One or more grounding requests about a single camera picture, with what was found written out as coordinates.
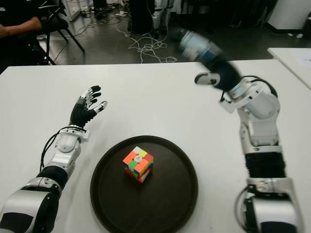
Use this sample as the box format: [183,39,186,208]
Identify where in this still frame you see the robot right hand black silver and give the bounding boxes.
[174,30,243,92]

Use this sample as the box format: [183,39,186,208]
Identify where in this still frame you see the robot left hand black silver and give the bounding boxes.
[69,85,108,129]

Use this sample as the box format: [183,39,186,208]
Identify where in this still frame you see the multicoloured Rubik's cube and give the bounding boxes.
[122,146,155,183]

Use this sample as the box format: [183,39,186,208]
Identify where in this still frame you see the person's bare forearm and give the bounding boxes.
[0,16,43,38]

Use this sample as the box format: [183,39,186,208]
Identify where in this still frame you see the dark brown round plate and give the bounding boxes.
[89,135,199,233]

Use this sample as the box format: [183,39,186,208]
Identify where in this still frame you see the white side table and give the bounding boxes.
[267,48,311,89]

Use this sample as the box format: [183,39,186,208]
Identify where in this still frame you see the white humanoid robot legs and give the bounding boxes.
[152,0,174,37]

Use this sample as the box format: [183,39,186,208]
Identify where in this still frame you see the white cabinet with black base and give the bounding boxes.
[267,0,311,31]

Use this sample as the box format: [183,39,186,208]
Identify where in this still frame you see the tall black box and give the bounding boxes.
[128,0,155,34]

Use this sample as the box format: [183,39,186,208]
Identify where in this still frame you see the black folding chair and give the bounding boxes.
[34,0,86,65]

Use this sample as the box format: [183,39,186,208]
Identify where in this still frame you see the white glass display case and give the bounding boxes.
[62,0,82,22]

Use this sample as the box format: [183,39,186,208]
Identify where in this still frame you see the seated person in black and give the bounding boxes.
[0,0,47,71]

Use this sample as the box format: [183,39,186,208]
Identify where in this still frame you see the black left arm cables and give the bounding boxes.
[40,132,61,170]

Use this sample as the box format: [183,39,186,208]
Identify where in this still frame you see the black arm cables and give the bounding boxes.
[40,132,61,170]
[242,75,279,98]

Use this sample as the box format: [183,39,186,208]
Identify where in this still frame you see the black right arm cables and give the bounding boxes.
[242,75,279,98]

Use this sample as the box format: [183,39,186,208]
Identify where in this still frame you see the tangled white floor cable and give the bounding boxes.
[116,21,179,64]

